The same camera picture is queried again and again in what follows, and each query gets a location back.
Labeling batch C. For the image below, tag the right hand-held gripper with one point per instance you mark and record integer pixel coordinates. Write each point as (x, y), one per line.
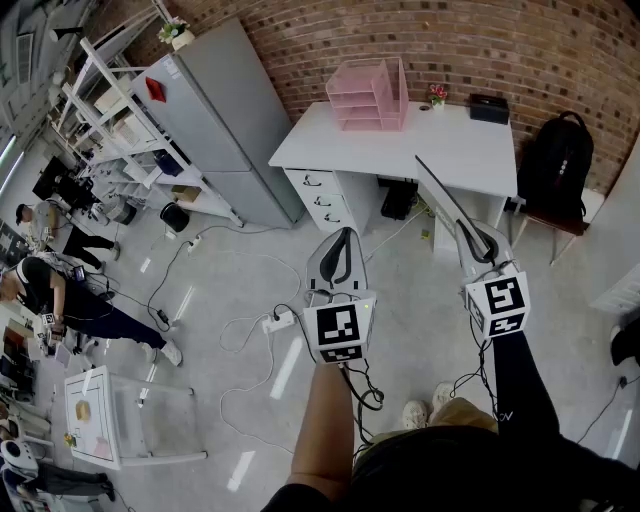
(500, 300)

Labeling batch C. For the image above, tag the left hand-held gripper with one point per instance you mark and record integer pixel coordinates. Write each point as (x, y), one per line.
(361, 280)

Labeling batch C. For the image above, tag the pink desk organizer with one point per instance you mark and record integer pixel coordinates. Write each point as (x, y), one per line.
(372, 95)

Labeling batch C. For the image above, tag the person's left forearm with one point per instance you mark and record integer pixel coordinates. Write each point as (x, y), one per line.
(325, 425)

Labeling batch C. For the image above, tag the person's right forearm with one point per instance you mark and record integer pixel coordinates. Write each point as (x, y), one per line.
(525, 390)

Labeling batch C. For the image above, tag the white desk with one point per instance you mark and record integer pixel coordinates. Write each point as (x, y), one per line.
(350, 145)

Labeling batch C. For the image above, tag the wooden chair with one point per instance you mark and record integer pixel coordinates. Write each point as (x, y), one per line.
(555, 225)

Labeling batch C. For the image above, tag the black computer tower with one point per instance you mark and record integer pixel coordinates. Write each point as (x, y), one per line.
(398, 200)

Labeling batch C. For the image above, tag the black backpack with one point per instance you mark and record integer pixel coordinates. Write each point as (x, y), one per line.
(555, 165)

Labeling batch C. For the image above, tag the black box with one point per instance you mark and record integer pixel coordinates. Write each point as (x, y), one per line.
(489, 109)

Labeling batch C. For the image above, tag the small white power strip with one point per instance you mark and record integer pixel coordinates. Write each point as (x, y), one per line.
(195, 243)

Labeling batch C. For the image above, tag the small red flower pot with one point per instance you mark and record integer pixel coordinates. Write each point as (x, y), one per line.
(438, 97)

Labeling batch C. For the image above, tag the person's right shoe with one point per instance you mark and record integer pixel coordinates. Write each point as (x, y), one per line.
(442, 397)

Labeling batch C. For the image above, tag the person's shoe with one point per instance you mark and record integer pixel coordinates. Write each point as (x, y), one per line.
(625, 345)
(415, 415)
(442, 397)

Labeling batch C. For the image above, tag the black bin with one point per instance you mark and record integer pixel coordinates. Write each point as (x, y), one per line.
(174, 217)

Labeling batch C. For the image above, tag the person's khaki trousers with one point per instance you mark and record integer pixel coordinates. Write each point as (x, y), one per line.
(465, 415)

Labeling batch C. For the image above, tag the person's left shoe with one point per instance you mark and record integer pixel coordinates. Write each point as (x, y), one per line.
(415, 415)

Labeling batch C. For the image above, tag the grey refrigerator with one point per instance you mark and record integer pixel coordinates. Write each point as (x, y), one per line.
(220, 130)

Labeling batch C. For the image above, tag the person's black shirt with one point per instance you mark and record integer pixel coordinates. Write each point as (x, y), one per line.
(450, 475)

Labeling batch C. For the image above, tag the red paper ornament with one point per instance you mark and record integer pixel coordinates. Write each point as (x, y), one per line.
(156, 90)

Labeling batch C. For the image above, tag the white shelf rack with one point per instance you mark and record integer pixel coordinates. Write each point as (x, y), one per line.
(120, 130)

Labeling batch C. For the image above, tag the potted plant in white pot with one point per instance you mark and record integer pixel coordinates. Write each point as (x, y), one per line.
(177, 32)

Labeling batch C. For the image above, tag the small white table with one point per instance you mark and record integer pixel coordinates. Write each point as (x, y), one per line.
(100, 420)

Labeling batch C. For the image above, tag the wooden block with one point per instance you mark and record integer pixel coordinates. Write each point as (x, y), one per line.
(83, 410)

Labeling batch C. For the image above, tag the black monitor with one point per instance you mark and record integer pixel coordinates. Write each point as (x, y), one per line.
(50, 177)

